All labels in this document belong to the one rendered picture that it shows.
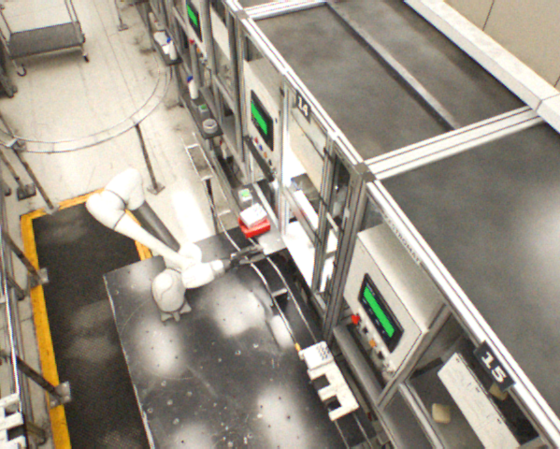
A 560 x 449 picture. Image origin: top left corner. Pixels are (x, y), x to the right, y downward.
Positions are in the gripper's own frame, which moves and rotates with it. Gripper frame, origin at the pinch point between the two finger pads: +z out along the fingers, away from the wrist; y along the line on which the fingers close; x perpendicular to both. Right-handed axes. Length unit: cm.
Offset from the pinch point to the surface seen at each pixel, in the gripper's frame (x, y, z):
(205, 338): -13, -45, -40
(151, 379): -24, -45, -74
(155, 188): 167, -109, -33
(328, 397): -75, -26, 4
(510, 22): 198, -61, 379
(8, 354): 16, -34, -141
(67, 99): 334, -111, -88
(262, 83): 42, 70, 22
